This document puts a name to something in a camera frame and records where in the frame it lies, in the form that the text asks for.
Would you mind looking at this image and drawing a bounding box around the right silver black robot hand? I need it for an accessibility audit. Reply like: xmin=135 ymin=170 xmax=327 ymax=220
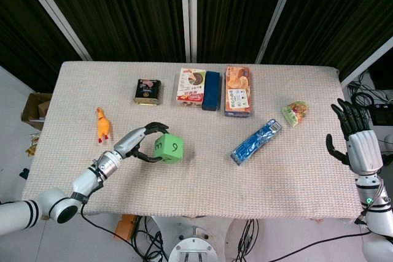
xmin=325 ymin=98 xmax=384 ymax=174

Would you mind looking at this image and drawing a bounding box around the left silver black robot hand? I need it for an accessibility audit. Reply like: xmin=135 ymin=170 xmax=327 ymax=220
xmin=113 ymin=122 xmax=170 ymax=164

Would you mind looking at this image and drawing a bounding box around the green numbered foam cube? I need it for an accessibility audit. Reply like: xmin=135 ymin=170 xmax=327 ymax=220
xmin=153 ymin=133 xmax=185 ymax=165

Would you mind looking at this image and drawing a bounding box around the round silver robot base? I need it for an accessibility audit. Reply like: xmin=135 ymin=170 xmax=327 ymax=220
xmin=168 ymin=226 xmax=220 ymax=262

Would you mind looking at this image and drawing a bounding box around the yellow rubber chicken toy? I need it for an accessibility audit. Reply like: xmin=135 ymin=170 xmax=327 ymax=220
xmin=96 ymin=107 xmax=111 ymax=144

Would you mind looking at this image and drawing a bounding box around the black electronics box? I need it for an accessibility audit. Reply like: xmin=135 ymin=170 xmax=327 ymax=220
xmin=369 ymin=104 xmax=393 ymax=126

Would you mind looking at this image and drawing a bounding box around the black luncheon meat can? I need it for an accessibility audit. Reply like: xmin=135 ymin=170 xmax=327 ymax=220
xmin=133 ymin=79 xmax=162 ymax=107

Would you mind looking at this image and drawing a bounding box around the green snack packet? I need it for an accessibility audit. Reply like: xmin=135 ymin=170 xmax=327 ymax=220
xmin=282 ymin=99 xmax=309 ymax=128

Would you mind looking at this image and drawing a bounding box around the white chocolate pie box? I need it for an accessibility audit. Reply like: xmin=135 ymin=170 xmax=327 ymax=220
xmin=176 ymin=67 xmax=207 ymax=109

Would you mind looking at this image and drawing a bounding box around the beige woven tablecloth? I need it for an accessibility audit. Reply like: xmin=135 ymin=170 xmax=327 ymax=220
xmin=21 ymin=61 xmax=366 ymax=220

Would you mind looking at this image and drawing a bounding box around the orange device under table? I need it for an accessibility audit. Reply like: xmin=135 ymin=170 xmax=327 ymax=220
xmin=114 ymin=214 xmax=138 ymax=241

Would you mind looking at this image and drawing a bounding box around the dark blue rectangular box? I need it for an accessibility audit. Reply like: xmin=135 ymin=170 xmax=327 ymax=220
xmin=201 ymin=71 xmax=221 ymax=112

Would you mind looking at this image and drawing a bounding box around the brown cardboard box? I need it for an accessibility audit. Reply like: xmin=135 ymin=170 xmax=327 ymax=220
xmin=20 ymin=92 xmax=53 ymax=131

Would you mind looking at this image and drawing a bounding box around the long blue cookie box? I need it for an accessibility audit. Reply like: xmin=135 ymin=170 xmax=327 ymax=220
xmin=230 ymin=118 xmax=282 ymax=166

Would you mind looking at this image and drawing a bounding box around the orange and blue biscuit box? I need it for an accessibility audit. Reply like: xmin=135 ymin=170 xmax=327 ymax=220
xmin=224 ymin=65 xmax=254 ymax=118

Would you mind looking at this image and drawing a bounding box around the black pleated curtain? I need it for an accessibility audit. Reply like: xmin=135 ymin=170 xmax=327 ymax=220
xmin=0 ymin=0 xmax=393 ymax=94

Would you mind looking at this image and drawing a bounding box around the white slanted frame post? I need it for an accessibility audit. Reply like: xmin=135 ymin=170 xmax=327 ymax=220
xmin=14 ymin=0 xmax=93 ymax=61
xmin=340 ymin=36 xmax=393 ymax=88
xmin=255 ymin=0 xmax=303 ymax=64

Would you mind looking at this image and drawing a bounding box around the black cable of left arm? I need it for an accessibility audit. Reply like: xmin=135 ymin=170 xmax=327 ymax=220
xmin=80 ymin=202 xmax=169 ymax=262

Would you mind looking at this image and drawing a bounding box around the white upright frame post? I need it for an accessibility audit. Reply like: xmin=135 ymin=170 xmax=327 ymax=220
xmin=187 ymin=0 xmax=198 ymax=63
xmin=179 ymin=0 xmax=191 ymax=63

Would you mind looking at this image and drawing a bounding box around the black cable bundle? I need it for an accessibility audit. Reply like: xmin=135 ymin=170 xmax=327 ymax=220
xmin=235 ymin=218 xmax=260 ymax=262

